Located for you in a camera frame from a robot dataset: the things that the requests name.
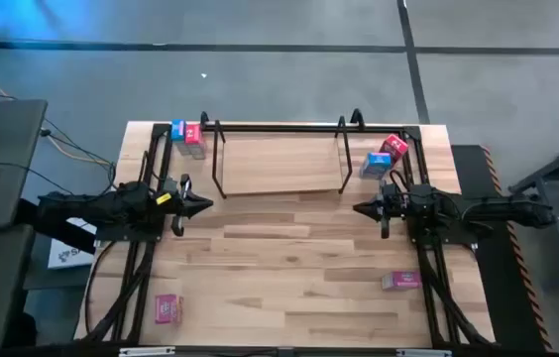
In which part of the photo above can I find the black floor cable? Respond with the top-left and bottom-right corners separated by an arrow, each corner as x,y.
0,161 -> 75,195

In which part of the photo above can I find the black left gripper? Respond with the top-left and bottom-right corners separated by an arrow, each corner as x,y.
159,173 -> 214,238

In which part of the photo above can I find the black wire rack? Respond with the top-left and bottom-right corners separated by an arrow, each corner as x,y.
198,108 -> 366,200

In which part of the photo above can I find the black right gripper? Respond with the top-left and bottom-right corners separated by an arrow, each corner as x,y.
352,183 -> 410,240

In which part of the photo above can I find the white printed box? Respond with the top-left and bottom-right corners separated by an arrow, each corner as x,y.
47,217 -> 98,270

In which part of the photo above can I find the black metal rig frame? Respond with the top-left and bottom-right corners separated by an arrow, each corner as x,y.
80,121 -> 497,357

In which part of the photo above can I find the pink box bottom right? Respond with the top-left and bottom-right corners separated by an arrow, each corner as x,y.
381,270 -> 423,292

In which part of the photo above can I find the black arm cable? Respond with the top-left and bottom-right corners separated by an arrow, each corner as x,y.
389,170 -> 412,200

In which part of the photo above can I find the purple Raisin Bran cereal box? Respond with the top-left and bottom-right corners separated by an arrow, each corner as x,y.
154,293 -> 184,326

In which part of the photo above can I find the blue Rice Krispies cereal box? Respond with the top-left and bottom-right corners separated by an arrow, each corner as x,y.
169,118 -> 189,155
360,151 -> 392,180

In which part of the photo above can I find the silver metal bracket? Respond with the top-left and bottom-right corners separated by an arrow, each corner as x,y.
395,348 -> 453,357
119,346 -> 176,357

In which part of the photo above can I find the black hazard-striped floor mat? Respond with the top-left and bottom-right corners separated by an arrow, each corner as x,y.
450,144 -> 553,353

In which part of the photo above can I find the dark equipment stand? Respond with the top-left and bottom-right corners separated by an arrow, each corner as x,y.
506,129 -> 559,289

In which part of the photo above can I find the red Froot Loops cereal box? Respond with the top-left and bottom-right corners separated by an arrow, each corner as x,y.
379,133 -> 409,164
183,123 -> 208,161

